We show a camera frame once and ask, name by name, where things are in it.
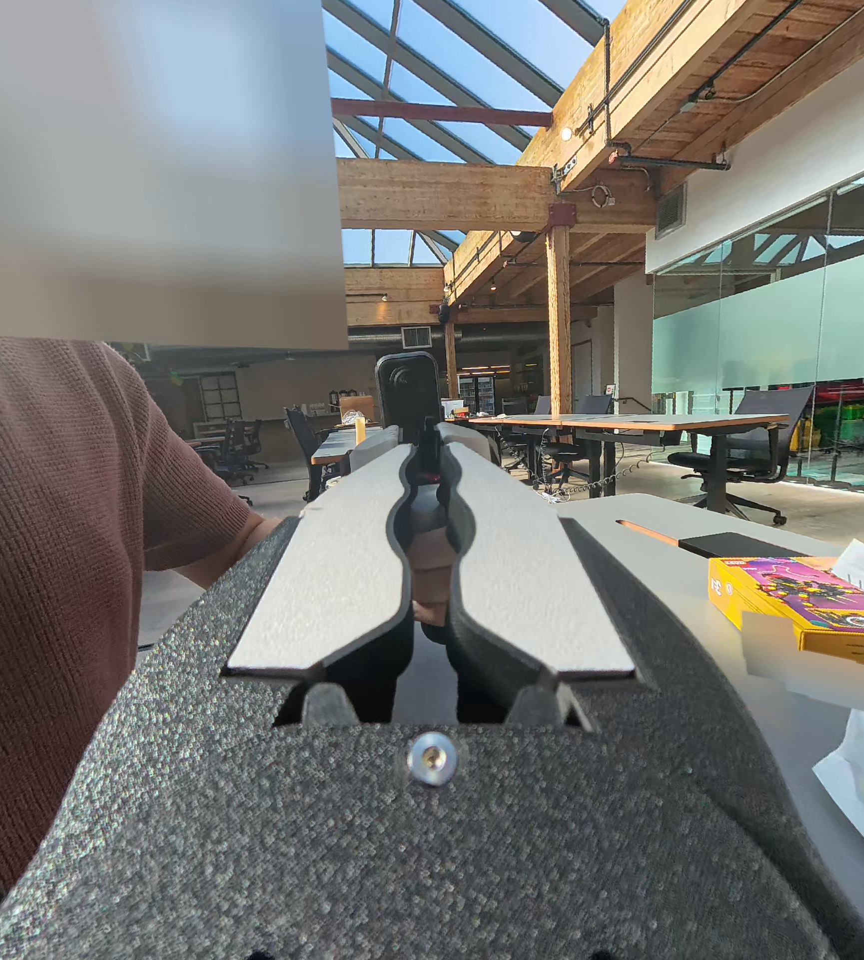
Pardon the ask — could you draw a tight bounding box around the glass skylight roof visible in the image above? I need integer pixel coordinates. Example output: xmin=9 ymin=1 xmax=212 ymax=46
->
xmin=320 ymin=0 xmax=628 ymax=268

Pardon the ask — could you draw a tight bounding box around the black office chair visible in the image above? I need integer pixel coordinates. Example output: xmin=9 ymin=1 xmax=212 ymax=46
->
xmin=285 ymin=405 xmax=340 ymax=504
xmin=530 ymin=393 xmax=616 ymax=496
xmin=200 ymin=417 xmax=271 ymax=489
xmin=668 ymin=384 xmax=818 ymax=528

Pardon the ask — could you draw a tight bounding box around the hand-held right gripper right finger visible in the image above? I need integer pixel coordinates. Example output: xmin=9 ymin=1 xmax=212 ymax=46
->
xmin=440 ymin=441 xmax=637 ymax=691

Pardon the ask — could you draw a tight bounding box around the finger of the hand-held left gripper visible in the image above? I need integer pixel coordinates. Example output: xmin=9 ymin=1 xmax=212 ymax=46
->
xmin=435 ymin=420 xmax=503 ymax=466
xmin=345 ymin=425 xmax=403 ymax=474

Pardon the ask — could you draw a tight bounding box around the wooden support post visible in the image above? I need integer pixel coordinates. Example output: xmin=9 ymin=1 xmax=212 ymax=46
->
xmin=545 ymin=203 xmax=577 ymax=418

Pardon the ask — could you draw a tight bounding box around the colourful cardboard lego box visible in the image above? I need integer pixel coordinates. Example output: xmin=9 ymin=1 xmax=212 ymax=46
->
xmin=707 ymin=555 xmax=864 ymax=664

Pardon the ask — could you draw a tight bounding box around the light wooden beam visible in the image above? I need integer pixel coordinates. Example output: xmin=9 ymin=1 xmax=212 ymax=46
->
xmin=339 ymin=158 xmax=658 ymax=234

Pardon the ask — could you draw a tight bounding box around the long wood edged desk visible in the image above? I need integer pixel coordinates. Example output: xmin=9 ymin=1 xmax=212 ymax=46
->
xmin=470 ymin=411 xmax=793 ymax=499

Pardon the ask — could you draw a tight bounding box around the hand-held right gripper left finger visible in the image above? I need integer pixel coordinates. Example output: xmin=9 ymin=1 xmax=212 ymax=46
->
xmin=227 ymin=443 xmax=416 ymax=685

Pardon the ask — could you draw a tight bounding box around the person's left hand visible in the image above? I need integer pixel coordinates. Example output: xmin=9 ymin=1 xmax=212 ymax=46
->
xmin=407 ymin=525 xmax=458 ymax=628

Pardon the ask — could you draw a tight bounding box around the red steel tie rod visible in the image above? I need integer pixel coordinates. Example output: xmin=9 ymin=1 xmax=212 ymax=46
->
xmin=330 ymin=98 xmax=556 ymax=129

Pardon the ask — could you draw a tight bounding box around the grey top office desk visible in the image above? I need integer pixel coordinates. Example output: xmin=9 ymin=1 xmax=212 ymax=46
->
xmin=309 ymin=425 xmax=380 ymax=469

